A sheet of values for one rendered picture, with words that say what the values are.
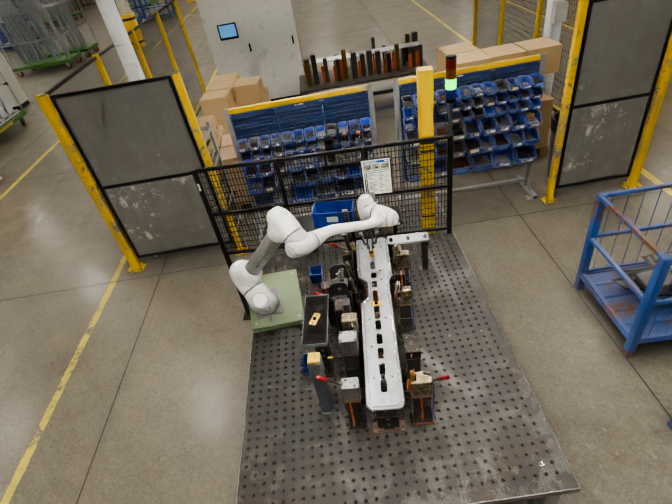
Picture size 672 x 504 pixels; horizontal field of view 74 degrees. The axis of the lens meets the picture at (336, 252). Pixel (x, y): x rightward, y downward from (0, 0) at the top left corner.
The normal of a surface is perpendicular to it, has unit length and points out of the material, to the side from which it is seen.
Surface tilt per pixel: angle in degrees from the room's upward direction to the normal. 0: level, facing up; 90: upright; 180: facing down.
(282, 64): 90
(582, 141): 90
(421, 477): 0
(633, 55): 91
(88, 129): 90
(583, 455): 0
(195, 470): 0
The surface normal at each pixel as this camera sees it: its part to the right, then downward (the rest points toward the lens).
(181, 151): 0.09, 0.62
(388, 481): -0.15, -0.78
